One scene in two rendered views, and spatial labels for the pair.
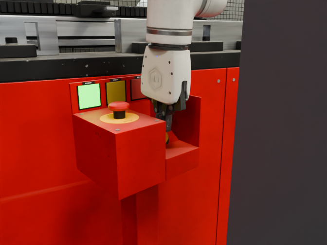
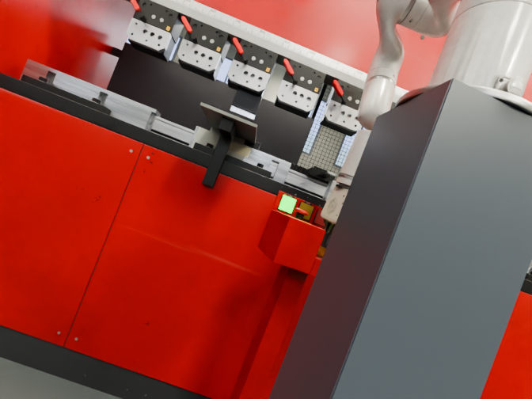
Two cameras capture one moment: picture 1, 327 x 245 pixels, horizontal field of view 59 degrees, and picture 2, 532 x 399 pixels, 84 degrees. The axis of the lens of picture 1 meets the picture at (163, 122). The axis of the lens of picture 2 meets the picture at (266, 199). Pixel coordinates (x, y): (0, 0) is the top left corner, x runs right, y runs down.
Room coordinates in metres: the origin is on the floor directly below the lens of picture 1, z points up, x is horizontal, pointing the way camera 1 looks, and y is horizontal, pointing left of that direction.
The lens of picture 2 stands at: (-0.26, -0.17, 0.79)
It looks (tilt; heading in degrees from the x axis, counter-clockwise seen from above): 1 degrees up; 25
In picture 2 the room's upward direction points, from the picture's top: 21 degrees clockwise
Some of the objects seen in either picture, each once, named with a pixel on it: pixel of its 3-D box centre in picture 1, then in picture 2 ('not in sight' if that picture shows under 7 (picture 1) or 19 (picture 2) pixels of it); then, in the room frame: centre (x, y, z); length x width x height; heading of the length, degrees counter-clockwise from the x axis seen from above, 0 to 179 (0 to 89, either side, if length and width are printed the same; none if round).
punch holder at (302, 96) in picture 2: not in sight; (299, 89); (0.78, 0.36, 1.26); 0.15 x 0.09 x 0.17; 118
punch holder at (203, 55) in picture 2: not in sight; (204, 51); (0.59, 0.71, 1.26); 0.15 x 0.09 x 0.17; 118
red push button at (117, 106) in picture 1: (119, 112); (299, 215); (0.52, 0.08, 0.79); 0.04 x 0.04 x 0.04
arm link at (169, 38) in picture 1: (168, 36); (351, 184); (0.56, -0.01, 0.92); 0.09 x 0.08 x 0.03; 41
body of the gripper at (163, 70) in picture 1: (166, 70); (342, 204); (0.57, -0.01, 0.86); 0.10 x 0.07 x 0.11; 41
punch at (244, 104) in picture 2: not in sight; (245, 104); (0.70, 0.51, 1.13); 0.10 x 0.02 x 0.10; 118
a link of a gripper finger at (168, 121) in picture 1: (169, 118); (331, 237); (0.56, -0.01, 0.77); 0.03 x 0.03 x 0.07; 41
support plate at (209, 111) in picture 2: not in sight; (231, 125); (0.57, 0.44, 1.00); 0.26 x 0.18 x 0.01; 28
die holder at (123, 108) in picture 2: not in sight; (92, 98); (0.44, 1.00, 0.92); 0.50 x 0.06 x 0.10; 118
